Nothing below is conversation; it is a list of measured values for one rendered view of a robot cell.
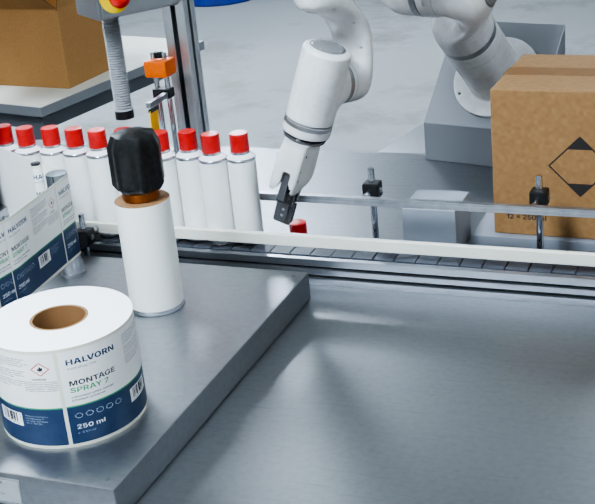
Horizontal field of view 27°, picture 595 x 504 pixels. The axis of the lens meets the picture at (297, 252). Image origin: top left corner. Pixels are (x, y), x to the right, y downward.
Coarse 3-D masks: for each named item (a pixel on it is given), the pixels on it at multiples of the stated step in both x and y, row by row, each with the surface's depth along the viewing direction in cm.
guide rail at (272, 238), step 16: (96, 224) 233; (112, 224) 232; (224, 240) 224; (240, 240) 223; (256, 240) 222; (272, 240) 220; (288, 240) 219; (304, 240) 218; (320, 240) 217; (336, 240) 215; (352, 240) 214; (368, 240) 213; (384, 240) 213; (400, 240) 212; (448, 256) 209; (464, 256) 208; (480, 256) 206; (496, 256) 205; (512, 256) 204; (528, 256) 203; (544, 256) 202; (560, 256) 201; (576, 256) 200; (592, 256) 199
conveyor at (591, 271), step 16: (96, 240) 235; (112, 240) 234; (208, 240) 230; (320, 256) 218; (336, 256) 217; (352, 256) 217; (368, 256) 216; (384, 256) 215; (400, 256) 215; (416, 256) 214; (432, 256) 213; (544, 272) 204; (560, 272) 203; (576, 272) 203; (592, 272) 201
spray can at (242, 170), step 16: (240, 144) 219; (240, 160) 219; (240, 176) 220; (256, 176) 222; (240, 192) 222; (256, 192) 223; (240, 208) 223; (256, 208) 223; (240, 224) 224; (256, 224) 224
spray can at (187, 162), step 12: (180, 132) 223; (192, 132) 223; (180, 144) 224; (192, 144) 223; (180, 156) 224; (192, 156) 223; (180, 168) 224; (192, 168) 224; (180, 180) 226; (192, 180) 225; (180, 192) 228; (192, 192) 226; (192, 204) 226; (192, 216) 227; (204, 216) 228; (192, 240) 229; (204, 240) 229
